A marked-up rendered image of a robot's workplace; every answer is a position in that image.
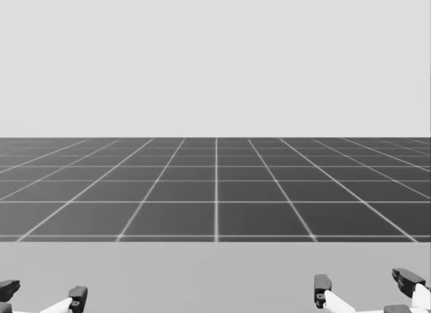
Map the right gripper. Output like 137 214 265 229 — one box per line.
313 268 431 313

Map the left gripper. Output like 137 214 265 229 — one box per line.
0 279 89 313

